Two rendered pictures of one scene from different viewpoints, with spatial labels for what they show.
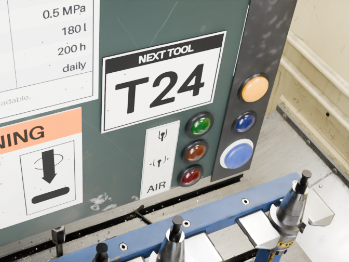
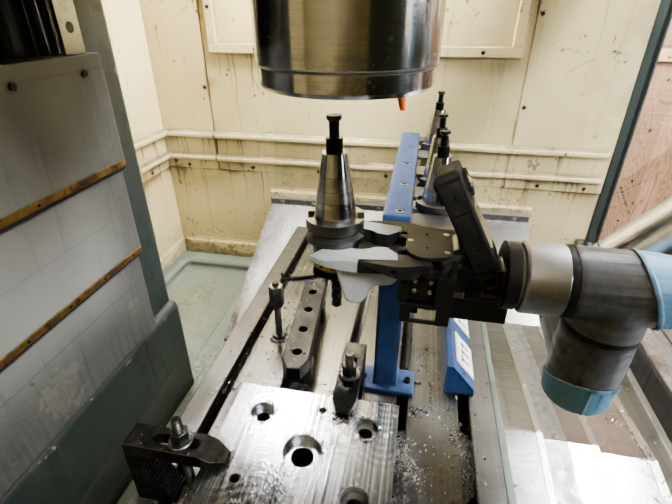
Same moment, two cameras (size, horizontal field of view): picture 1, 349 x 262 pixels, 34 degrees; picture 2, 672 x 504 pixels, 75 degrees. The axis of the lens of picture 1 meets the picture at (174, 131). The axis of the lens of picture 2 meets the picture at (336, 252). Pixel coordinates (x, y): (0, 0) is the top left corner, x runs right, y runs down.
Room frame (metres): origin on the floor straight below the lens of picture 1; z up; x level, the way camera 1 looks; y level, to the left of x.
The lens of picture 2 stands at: (0.11, 0.61, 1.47)
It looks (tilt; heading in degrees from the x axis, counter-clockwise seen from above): 29 degrees down; 314
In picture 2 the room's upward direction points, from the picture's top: straight up
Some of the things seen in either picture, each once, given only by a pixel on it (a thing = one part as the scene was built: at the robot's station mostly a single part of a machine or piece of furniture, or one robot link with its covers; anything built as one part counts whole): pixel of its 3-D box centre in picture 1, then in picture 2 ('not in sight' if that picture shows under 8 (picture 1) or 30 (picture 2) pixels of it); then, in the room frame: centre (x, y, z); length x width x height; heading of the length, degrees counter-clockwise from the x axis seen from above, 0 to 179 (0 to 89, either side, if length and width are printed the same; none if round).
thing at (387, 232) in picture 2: not in sight; (361, 248); (0.40, 0.26, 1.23); 0.09 x 0.03 x 0.06; 20
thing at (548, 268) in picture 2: not in sight; (534, 276); (0.23, 0.19, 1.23); 0.08 x 0.05 x 0.08; 124
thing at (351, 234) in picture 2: not in sight; (335, 225); (0.40, 0.31, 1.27); 0.06 x 0.06 x 0.03
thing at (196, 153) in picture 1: (195, 152); not in sight; (0.36, -0.02, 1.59); 0.02 x 0.01 x 0.02; 124
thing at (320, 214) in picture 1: (314, 209); not in sight; (0.63, -0.25, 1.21); 0.07 x 0.05 x 0.01; 34
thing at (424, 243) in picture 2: not in sight; (453, 275); (0.29, 0.23, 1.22); 0.12 x 0.08 x 0.09; 34
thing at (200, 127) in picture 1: (200, 126); not in sight; (0.36, -0.02, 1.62); 0.02 x 0.01 x 0.02; 124
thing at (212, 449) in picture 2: not in sight; (180, 459); (0.50, 0.49, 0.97); 0.13 x 0.03 x 0.15; 34
